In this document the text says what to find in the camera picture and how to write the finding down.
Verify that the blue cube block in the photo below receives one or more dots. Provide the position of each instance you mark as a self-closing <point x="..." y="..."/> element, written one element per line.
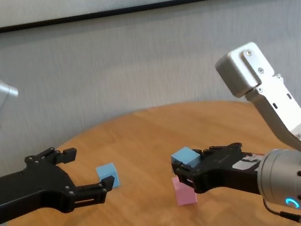
<point x="106" y="171"/>
<point x="186" y="156"/>

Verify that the pink cube block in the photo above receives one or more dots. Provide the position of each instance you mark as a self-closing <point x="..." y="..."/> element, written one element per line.
<point x="184" y="193"/>

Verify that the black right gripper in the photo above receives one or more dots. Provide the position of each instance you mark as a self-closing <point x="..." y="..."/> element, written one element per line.
<point x="227" y="166"/>

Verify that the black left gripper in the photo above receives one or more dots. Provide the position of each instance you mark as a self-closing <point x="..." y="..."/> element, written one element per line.
<point x="31" y="189"/>

